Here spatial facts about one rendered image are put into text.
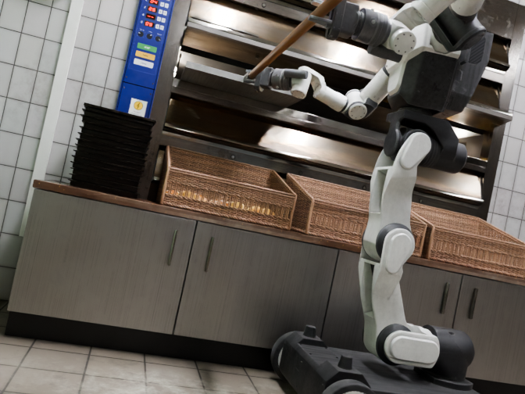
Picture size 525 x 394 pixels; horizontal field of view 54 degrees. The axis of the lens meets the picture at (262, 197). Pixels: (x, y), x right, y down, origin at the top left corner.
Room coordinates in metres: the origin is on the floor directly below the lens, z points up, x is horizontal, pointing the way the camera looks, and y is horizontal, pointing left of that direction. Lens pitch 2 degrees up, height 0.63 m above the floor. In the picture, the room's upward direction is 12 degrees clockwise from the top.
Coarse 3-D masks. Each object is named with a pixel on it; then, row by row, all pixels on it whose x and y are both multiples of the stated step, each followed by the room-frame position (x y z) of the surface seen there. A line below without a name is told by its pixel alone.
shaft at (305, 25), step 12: (324, 0) 1.30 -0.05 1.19; (336, 0) 1.24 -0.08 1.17; (312, 12) 1.38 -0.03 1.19; (324, 12) 1.32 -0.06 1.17; (300, 24) 1.49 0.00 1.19; (312, 24) 1.43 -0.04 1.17; (288, 36) 1.60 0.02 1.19; (300, 36) 1.55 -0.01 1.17; (276, 48) 1.75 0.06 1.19; (264, 60) 1.92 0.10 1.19; (252, 72) 2.12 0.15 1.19
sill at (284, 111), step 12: (180, 84) 2.51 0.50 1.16; (192, 84) 2.52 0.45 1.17; (216, 96) 2.55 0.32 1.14; (228, 96) 2.57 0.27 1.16; (240, 96) 2.58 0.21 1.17; (264, 108) 2.61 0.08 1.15; (276, 108) 2.63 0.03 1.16; (312, 120) 2.68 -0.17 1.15; (324, 120) 2.69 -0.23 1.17; (360, 132) 2.74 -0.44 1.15; (372, 132) 2.76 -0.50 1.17; (468, 156) 2.90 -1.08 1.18
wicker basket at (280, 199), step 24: (168, 168) 2.05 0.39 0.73; (192, 168) 2.51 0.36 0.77; (216, 168) 2.54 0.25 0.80; (240, 168) 2.58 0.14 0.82; (264, 168) 2.61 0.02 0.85; (168, 192) 2.06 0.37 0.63; (216, 192) 2.10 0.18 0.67; (240, 192) 2.13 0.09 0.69; (264, 192) 2.15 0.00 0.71; (288, 192) 2.28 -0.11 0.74; (240, 216) 2.13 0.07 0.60; (264, 216) 2.15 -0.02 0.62; (288, 216) 2.22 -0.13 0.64
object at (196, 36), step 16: (192, 32) 2.41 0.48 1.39; (208, 32) 2.38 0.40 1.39; (224, 32) 2.40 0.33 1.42; (208, 48) 2.54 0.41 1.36; (224, 48) 2.51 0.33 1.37; (240, 48) 2.49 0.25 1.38; (256, 48) 2.46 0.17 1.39; (272, 48) 2.46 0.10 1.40; (256, 64) 2.62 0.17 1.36; (272, 64) 2.59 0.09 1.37; (288, 64) 2.57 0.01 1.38; (304, 64) 2.54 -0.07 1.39; (320, 64) 2.52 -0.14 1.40; (336, 80) 2.65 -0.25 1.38; (352, 80) 2.62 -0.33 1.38; (368, 80) 2.59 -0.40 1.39; (464, 112) 2.78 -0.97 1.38; (480, 112) 2.74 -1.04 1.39; (496, 112) 2.76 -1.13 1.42; (480, 128) 2.95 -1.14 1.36
